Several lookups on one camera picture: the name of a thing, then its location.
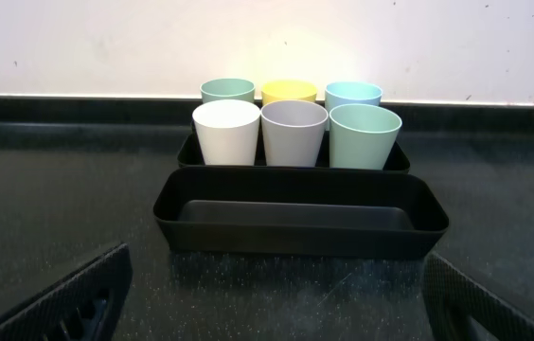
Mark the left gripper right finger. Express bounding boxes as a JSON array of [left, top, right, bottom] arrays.
[[421, 251, 534, 341]]

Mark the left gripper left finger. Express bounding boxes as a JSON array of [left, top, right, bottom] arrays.
[[0, 242, 134, 341]]

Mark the black tray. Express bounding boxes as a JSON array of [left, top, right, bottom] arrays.
[[152, 165, 450, 260], [176, 120, 412, 174]]

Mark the green cup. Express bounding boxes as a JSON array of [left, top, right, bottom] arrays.
[[199, 78, 257, 105], [328, 103, 403, 171]]

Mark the white cup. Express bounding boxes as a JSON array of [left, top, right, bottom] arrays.
[[191, 99, 262, 167]]

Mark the grey cup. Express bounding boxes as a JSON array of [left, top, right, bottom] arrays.
[[259, 99, 329, 169]]

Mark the blue cup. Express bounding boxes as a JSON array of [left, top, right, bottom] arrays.
[[324, 81, 384, 132]]

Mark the yellow cup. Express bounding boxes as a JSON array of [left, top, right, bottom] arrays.
[[260, 79, 319, 106]]

